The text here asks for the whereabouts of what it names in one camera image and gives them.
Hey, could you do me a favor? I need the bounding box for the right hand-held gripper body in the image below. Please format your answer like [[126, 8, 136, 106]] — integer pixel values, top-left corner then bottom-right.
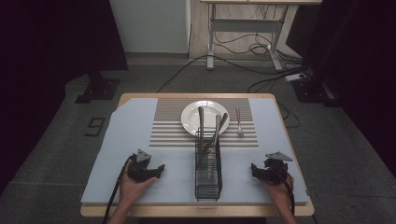
[[262, 150, 294, 187]]

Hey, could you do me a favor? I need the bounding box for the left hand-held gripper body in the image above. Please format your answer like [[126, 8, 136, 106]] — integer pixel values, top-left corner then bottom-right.
[[126, 148, 158, 184]]

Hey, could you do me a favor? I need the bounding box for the person's left hand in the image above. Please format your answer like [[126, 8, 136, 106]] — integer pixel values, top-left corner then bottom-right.
[[119, 159, 159, 204]]

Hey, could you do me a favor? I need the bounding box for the person's right hand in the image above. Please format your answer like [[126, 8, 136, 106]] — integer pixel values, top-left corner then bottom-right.
[[261, 174, 295, 204]]

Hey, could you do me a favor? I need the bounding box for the light blue foam mat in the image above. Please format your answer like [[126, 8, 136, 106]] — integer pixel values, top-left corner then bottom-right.
[[80, 97, 310, 206]]

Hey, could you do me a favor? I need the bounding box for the silver fork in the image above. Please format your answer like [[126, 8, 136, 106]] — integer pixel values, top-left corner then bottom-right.
[[234, 105, 245, 138]]

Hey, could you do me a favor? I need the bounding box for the white round plate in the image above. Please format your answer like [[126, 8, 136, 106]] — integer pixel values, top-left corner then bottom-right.
[[180, 99, 231, 137]]

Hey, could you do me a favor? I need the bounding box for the silver table knife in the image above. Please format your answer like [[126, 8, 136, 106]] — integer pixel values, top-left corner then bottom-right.
[[206, 114, 222, 181]]

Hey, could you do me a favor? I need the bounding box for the silver spoon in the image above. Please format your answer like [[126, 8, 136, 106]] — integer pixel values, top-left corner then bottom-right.
[[201, 112, 229, 158]]

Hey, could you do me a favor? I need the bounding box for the striped placemat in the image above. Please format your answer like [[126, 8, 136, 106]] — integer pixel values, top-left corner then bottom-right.
[[148, 97, 260, 148]]

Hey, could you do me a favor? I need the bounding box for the black stand base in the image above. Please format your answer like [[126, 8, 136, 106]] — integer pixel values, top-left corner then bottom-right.
[[74, 70, 121, 105], [291, 77, 341, 109]]

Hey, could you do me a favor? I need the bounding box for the white power strip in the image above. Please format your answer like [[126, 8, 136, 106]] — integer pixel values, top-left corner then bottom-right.
[[284, 72, 308, 83]]

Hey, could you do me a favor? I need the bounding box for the white-legged desk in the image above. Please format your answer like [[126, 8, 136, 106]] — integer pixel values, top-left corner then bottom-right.
[[200, 0, 323, 72]]

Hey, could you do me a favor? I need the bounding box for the dark curtain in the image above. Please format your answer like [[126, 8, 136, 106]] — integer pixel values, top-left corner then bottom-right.
[[285, 0, 396, 178], [0, 0, 129, 195]]

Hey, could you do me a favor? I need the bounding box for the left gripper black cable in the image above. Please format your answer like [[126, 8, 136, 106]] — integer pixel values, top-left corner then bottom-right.
[[102, 153, 138, 224]]

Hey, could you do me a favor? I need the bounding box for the black wire cutlery holder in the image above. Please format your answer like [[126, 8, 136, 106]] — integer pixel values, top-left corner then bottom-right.
[[194, 126, 223, 202]]

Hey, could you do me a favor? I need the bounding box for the looped black floor cable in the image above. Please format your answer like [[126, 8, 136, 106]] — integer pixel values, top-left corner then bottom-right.
[[276, 98, 302, 129]]

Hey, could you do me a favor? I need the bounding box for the dark-handled table knife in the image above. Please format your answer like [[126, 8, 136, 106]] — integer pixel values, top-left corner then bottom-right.
[[197, 105, 205, 158]]

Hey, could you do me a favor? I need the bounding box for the long black floor cable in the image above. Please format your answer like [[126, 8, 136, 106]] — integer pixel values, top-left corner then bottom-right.
[[156, 53, 307, 93]]

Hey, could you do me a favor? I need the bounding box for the tangle of cables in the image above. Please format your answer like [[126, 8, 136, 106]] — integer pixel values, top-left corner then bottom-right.
[[214, 4, 304, 63]]

